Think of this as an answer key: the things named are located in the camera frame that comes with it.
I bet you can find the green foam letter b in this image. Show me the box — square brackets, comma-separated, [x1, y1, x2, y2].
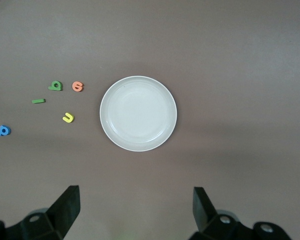
[47, 80, 63, 92]

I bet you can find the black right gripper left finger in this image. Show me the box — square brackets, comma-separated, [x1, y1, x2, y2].
[0, 185, 80, 240]

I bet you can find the yellow foam letter n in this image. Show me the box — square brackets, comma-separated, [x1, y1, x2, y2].
[62, 112, 75, 124]

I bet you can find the brown table cover sheet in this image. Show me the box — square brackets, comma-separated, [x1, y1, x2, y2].
[0, 0, 300, 240]

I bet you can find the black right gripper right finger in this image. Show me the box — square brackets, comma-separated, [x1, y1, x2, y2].
[191, 186, 294, 240]

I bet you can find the beige round plate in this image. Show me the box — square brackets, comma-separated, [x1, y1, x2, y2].
[99, 75, 178, 152]

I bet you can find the orange foam letter e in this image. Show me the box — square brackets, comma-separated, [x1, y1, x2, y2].
[71, 81, 85, 93]

